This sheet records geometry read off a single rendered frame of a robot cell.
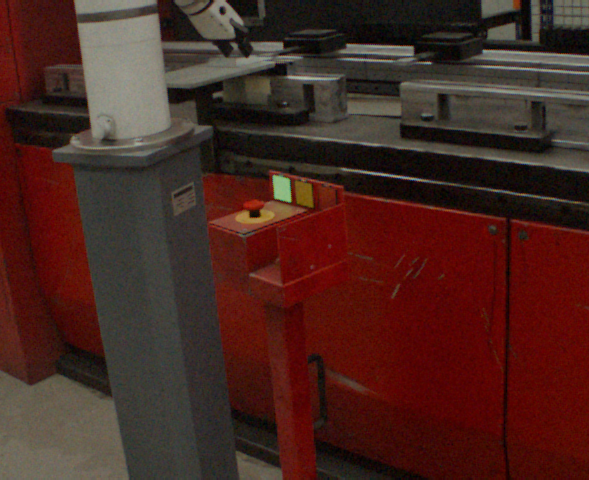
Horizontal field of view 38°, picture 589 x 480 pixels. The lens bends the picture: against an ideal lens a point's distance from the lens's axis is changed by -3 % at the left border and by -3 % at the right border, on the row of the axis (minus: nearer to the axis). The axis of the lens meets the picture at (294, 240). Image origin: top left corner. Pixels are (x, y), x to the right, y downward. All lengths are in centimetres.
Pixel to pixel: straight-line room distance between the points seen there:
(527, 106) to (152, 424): 87
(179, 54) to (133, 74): 129
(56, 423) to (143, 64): 154
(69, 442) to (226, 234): 110
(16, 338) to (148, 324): 149
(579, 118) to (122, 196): 82
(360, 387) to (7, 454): 107
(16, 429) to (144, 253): 142
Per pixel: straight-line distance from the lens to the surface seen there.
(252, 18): 202
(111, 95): 128
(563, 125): 163
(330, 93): 188
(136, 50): 127
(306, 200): 162
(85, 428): 256
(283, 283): 149
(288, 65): 196
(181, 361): 137
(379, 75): 212
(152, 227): 128
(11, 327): 280
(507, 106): 167
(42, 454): 249
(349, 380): 195
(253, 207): 159
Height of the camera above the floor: 128
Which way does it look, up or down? 20 degrees down
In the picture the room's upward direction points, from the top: 5 degrees counter-clockwise
